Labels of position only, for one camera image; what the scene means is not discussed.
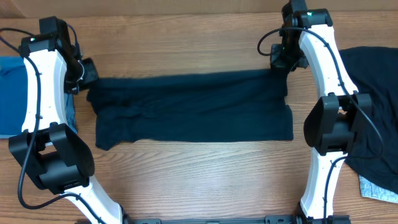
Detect dark navy t-shirt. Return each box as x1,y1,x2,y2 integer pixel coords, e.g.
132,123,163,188
87,69,294,151

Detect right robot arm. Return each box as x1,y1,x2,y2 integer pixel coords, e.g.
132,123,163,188
266,0,371,223

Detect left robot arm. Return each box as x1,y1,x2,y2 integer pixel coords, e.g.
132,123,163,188
9,16,131,223

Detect folded light blue jeans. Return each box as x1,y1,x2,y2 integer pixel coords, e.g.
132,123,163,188
1,93,77,139

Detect folded blue t-shirt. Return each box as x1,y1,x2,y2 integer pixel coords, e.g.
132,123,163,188
1,56,28,139

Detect dark navy garment pile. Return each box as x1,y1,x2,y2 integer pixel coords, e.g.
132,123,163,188
340,47,397,193

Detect light denim garment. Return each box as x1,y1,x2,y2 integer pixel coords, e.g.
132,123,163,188
358,175,398,203

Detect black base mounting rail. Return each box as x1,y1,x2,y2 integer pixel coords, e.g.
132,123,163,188
74,214,351,224

